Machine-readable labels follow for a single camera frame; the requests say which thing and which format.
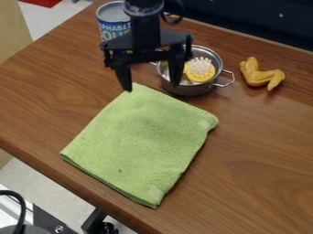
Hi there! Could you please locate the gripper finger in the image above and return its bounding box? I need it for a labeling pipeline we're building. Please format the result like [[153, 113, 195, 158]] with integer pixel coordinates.
[[167, 45, 189, 89], [111, 59, 135, 93]]

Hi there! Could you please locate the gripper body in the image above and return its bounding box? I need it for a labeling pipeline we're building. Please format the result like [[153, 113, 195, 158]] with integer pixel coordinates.
[[99, 27, 195, 69]]

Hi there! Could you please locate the silver pot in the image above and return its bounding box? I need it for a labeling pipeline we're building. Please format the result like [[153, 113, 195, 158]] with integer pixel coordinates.
[[148, 44, 238, 97]]

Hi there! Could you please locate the green cloth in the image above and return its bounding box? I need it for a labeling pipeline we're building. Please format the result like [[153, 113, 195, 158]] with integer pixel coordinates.
[[59, 82, 221, 209]]

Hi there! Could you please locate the yellow brush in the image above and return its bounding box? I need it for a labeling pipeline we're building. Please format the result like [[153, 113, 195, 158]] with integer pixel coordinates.
[[182, 56, 217, 84]]

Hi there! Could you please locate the blue can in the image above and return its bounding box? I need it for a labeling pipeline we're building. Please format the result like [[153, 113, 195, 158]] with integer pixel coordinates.
[[95, 0, 135, 44]]

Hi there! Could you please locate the yellow toy chicken piece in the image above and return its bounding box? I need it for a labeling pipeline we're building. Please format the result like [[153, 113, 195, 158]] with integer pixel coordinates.
[[238, 56, 286, 91]]

